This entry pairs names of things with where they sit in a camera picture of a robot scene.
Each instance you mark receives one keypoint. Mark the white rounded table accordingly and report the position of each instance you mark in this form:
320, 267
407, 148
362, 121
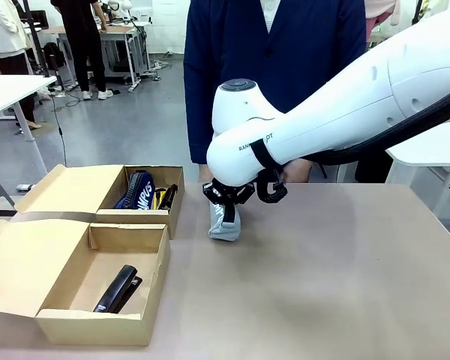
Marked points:
431, 150

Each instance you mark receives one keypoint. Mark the black bag under table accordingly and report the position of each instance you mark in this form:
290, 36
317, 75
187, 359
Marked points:
373, 168

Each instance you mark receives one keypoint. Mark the grey Campus pencil case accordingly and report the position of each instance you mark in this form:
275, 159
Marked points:
228, 230

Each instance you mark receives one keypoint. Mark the person in navy coat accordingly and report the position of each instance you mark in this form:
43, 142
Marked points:
277, 56

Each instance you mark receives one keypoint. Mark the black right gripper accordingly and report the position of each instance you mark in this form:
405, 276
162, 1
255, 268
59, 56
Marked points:
228, 193

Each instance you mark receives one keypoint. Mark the black stapler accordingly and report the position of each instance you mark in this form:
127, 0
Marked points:
118, 290

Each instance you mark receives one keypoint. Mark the person's left hand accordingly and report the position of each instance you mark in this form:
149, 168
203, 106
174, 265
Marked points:
298, 170

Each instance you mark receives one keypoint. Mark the black tripod pole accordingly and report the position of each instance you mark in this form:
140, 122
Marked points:
35, 41

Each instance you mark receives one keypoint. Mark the person in black clothes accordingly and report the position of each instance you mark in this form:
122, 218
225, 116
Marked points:
82, 45

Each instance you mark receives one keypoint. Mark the yellow utility knife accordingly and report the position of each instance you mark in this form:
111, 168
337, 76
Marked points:
158, 199

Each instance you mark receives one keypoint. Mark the white table with leg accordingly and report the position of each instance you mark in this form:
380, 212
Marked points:
15, 93

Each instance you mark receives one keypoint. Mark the black marker pen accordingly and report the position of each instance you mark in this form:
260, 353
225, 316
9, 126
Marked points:
168, 197

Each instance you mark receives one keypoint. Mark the deep brown cardboard box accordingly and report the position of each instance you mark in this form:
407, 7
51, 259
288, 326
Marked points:
41, 262

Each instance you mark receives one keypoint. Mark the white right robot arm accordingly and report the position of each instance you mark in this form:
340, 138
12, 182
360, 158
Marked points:
341, 108

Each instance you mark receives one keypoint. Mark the navy blue pencil case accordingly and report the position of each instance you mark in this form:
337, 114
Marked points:
135, 191

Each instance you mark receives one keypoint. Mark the black slanted stand pole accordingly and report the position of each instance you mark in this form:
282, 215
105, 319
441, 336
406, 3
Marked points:
417, 11

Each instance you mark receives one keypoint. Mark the shallow brown cardboard box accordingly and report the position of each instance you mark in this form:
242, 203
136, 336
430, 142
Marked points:
78, 187

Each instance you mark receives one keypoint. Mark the person in white jacket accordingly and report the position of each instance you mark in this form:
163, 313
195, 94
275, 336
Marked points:
7, 33

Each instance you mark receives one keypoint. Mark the person in pink top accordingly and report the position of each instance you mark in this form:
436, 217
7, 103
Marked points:
378, 15

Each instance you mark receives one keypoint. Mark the grey framed workbench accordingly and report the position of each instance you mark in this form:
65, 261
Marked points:
123, 48

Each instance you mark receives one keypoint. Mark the black backpack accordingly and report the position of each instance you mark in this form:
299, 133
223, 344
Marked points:
53, 56

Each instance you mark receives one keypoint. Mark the person's right hand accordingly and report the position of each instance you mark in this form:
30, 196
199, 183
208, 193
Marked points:
204, 174

